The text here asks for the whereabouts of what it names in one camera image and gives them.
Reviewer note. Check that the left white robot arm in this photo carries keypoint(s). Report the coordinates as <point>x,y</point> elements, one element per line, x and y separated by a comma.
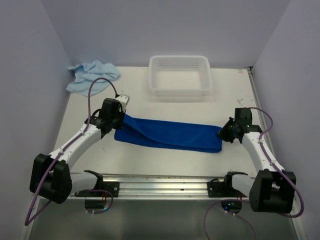
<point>51,177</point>

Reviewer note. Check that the white perforated plastic basket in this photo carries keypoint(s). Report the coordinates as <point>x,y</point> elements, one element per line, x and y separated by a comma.
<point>179,75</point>

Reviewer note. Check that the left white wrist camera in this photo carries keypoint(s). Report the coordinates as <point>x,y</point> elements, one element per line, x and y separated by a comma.
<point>123,99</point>

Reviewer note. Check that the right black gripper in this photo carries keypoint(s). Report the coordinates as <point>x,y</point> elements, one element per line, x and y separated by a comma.
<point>222,133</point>

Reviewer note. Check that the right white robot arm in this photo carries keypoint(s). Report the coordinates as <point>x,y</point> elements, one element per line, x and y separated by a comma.
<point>272,190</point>

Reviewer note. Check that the dark blue towel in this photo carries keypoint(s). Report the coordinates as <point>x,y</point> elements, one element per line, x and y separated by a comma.
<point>169,135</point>

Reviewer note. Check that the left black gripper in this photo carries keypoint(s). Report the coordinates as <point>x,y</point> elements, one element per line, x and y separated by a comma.
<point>121,112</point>

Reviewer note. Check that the light blue towel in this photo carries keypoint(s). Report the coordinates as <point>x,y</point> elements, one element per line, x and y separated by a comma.
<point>86,73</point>

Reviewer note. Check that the aluminium mounting rail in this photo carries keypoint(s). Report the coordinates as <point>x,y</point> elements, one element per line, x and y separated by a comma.
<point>153,187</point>

